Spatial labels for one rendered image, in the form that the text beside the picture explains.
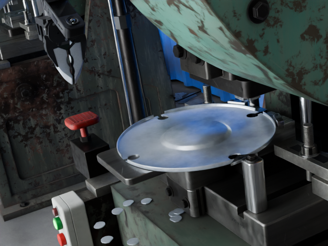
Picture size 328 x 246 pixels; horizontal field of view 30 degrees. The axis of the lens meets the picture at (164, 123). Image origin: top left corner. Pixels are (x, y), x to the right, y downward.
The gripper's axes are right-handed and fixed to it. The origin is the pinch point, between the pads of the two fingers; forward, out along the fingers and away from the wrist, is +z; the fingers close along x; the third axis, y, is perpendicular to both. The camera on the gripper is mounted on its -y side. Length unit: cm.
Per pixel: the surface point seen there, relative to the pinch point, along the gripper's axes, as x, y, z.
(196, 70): -11.4, -34.6, -5.6
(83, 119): 0.4, -1.9, 9.0
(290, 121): -25.8, -40.6, 7.0
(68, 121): 3.2, -0.3, 9.0
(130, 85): -35, 53, 23
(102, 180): 1.5, -9.7, 20.7
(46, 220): -7, 102, 85
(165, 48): -132, 220, 63
